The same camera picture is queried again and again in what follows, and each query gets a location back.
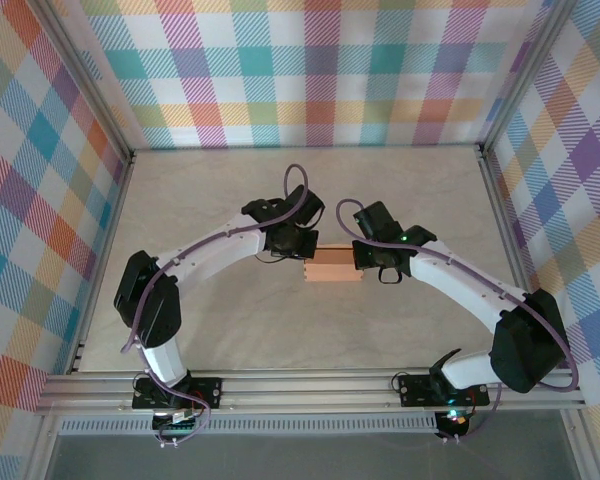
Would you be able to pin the aluminium frame post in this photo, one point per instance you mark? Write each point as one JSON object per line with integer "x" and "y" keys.
{"x": 82, "y": 75}
{"x": 525, "y": 75}

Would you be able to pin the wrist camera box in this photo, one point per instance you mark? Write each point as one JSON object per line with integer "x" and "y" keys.
{"x": 307, "y": 206}
{"x": 375, "y": 217}

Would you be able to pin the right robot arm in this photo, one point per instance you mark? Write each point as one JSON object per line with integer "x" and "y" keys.
{"x": 525, "y": 335}

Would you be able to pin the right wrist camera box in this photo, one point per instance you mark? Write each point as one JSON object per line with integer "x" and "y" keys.
{"x": 375, "y": 217}

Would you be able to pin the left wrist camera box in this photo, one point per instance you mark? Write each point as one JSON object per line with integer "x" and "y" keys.
{"x": 307, "y": 206}

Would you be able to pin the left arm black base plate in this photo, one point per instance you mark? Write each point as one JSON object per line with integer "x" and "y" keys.
{"x": 210, "y": 392}

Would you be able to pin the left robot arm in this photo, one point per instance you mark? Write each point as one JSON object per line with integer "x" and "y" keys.
{"x": 150, "y": 305}

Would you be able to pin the wide aluminium mounting rail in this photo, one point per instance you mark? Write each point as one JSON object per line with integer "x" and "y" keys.
{"x": 305, "y": 392}

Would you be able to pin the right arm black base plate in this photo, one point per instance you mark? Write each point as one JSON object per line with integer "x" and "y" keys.
{"x": 415, "y": 390}

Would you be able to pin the aluminium table side rail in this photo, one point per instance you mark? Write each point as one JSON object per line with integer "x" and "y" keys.
{"x": 107, "y": 240}
{"x": 505, "y": 235}

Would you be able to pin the orange paper box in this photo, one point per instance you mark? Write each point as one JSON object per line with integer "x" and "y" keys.
{"x": 332, "y": 267}

